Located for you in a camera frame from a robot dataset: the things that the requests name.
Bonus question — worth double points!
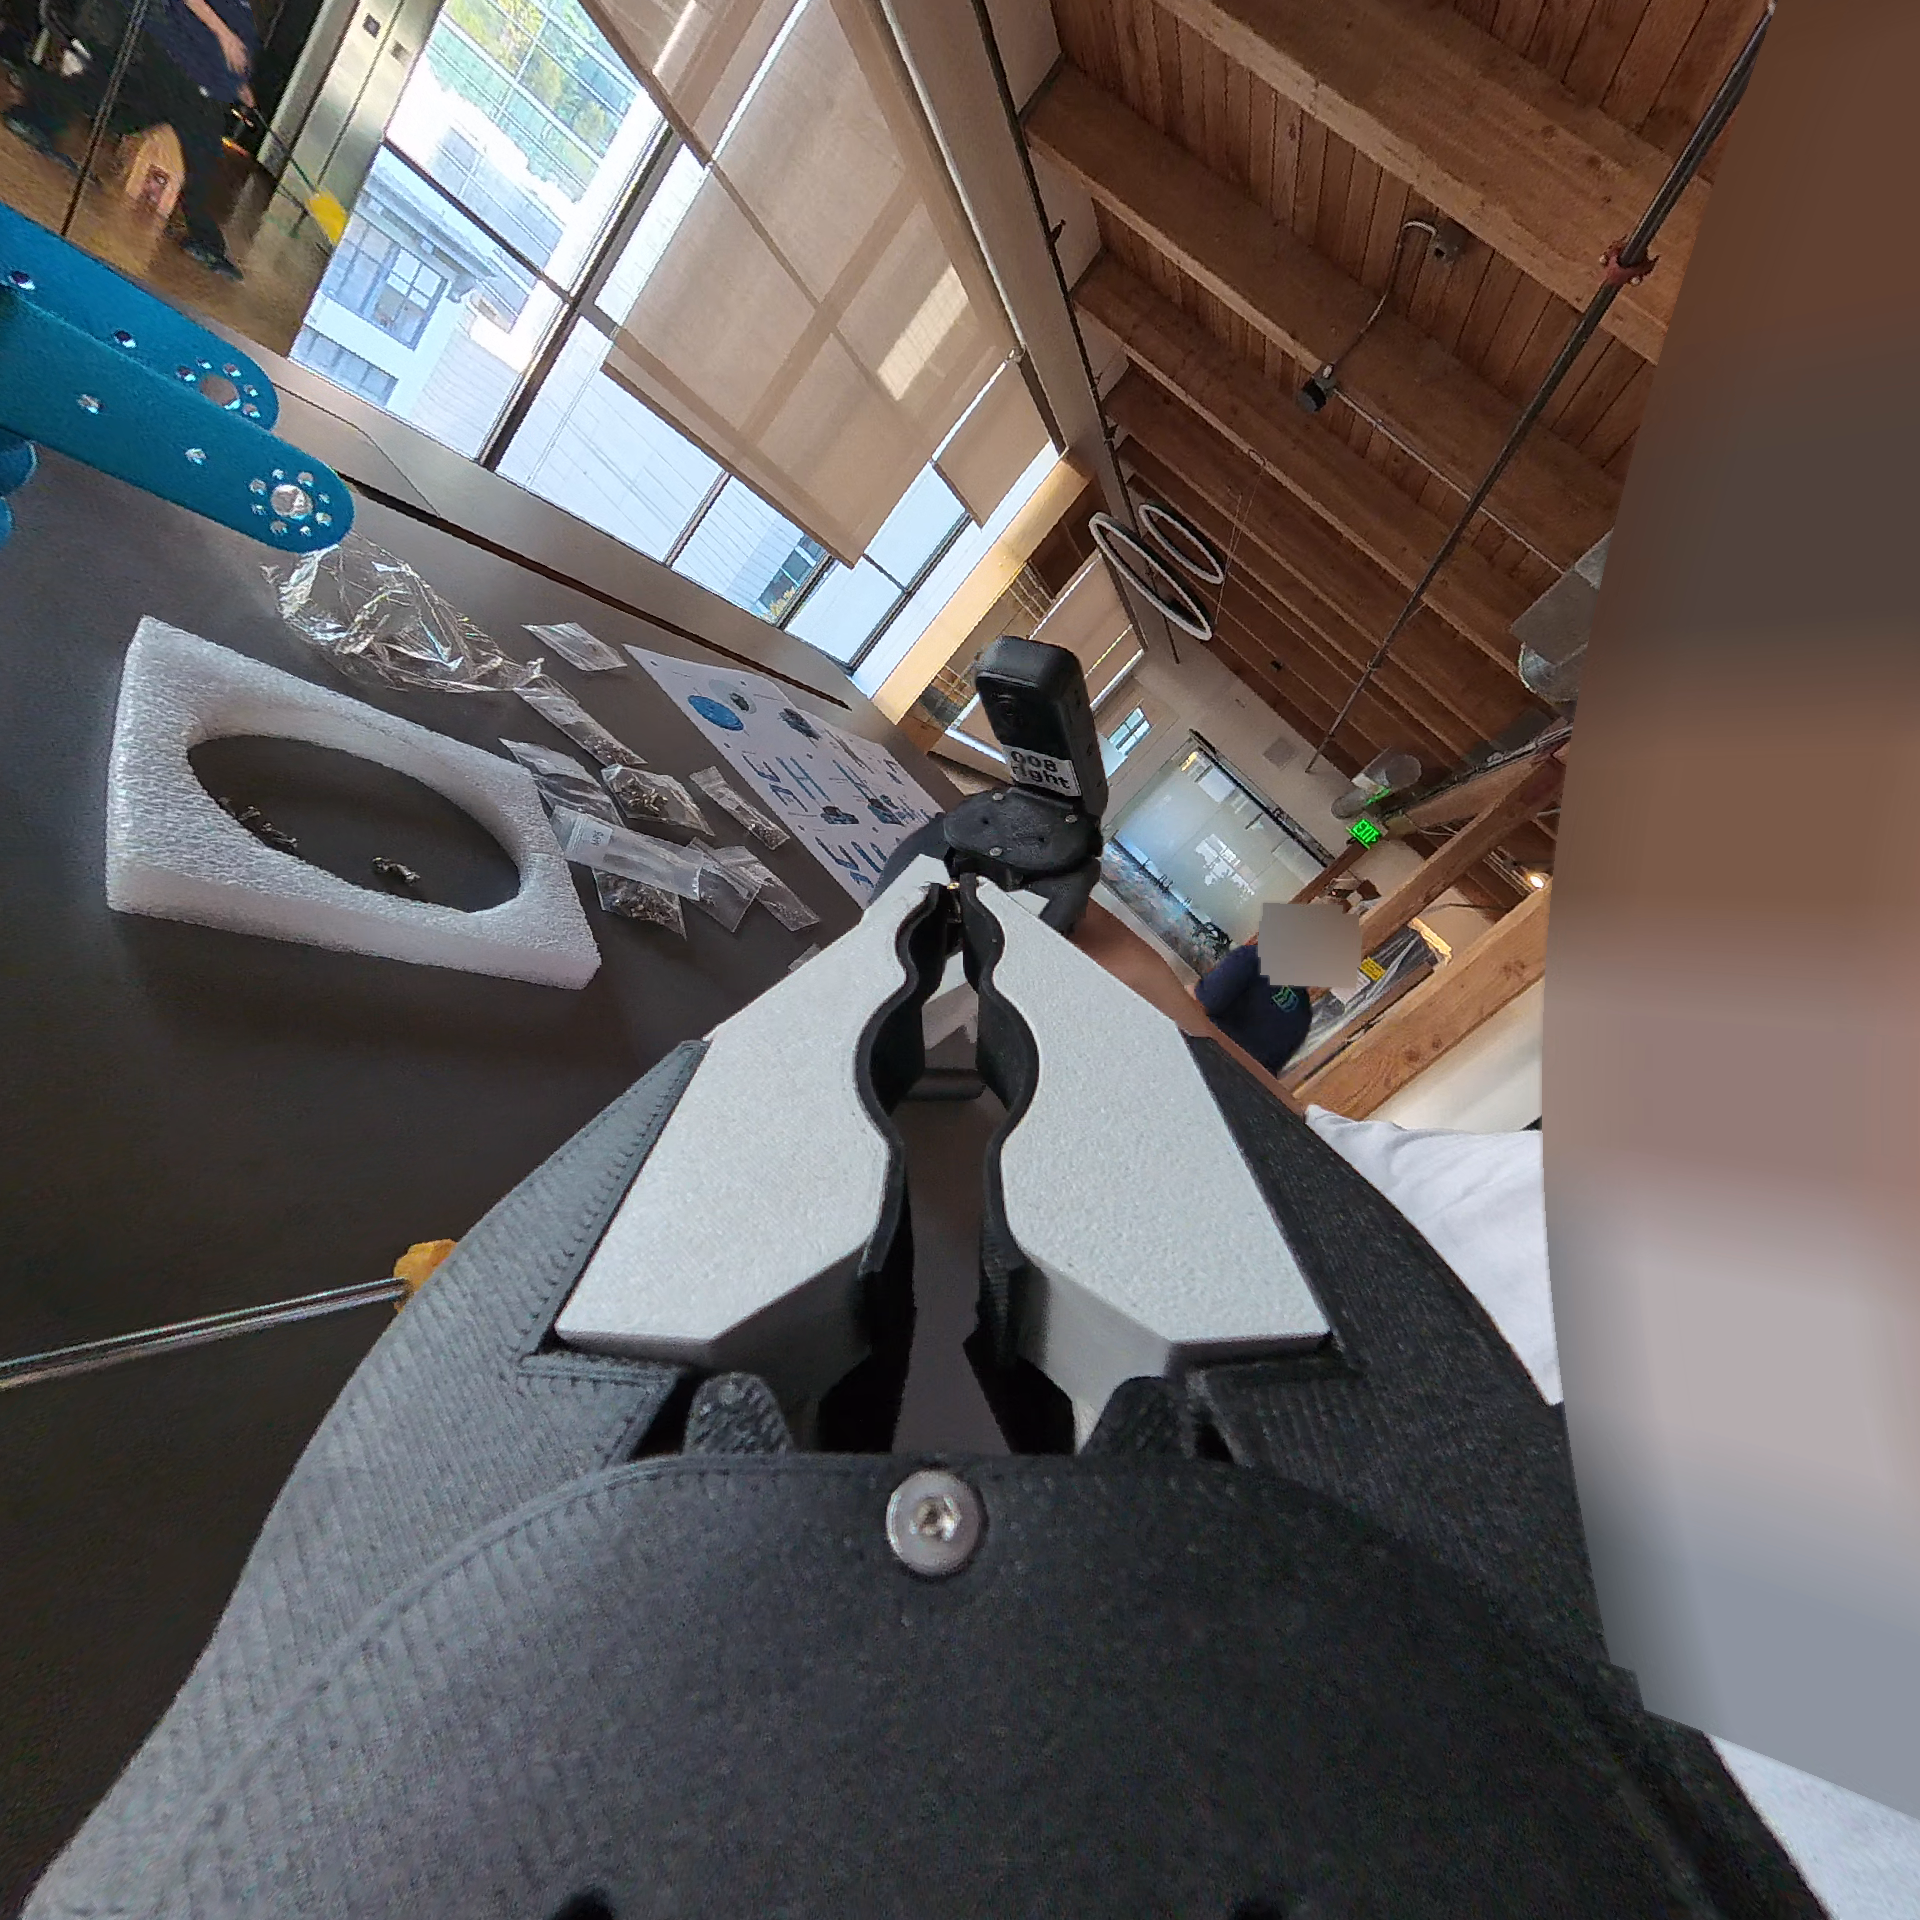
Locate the ring pendant lights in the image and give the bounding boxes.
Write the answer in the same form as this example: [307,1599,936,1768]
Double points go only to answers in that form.
[1084,502,1231,648]

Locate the person's white shirt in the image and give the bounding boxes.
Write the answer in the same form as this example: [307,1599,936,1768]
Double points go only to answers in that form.
[1306,1101,1920,1920]

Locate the crumpled clear plastic bag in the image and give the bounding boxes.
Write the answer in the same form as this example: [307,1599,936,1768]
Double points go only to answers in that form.
[267,538,545,696]

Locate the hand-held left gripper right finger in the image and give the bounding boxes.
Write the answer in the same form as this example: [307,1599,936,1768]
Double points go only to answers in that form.
[955,878,1339,1455]

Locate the large beige roller blind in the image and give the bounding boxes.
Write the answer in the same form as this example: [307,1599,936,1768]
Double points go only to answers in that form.
[597,22,1024,568]

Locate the yellow handled screwdriver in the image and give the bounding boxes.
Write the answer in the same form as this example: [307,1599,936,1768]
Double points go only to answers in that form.
[0,1235,455,1391]

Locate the ceiling sprinkler pipe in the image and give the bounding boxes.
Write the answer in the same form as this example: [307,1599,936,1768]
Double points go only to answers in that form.
[1318,0,1775,768]

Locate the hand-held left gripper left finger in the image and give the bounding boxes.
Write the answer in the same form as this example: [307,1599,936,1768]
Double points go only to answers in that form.
[555,880,943,1369]

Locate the small beige roller blind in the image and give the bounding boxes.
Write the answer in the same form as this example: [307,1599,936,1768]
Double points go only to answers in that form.
[932,358,1061,528]

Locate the large window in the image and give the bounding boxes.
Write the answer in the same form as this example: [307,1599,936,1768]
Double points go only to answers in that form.
[290,0,1084,681]

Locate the dark desk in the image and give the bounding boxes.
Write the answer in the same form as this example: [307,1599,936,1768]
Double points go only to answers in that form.
[0,352,994,1906]

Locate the white foam packing frame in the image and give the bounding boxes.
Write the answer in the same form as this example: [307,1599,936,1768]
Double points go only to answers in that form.
[106,616,600,994]

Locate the printed instruction sheet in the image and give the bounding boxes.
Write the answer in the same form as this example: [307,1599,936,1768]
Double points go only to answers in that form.
[621,643,965,911]

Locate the pile of small screw bags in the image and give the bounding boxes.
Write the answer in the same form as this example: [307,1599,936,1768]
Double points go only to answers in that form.
[499,619,826,939]

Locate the silver air duct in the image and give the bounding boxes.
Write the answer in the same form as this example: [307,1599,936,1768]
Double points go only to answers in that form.
[1504,536,1616,710]

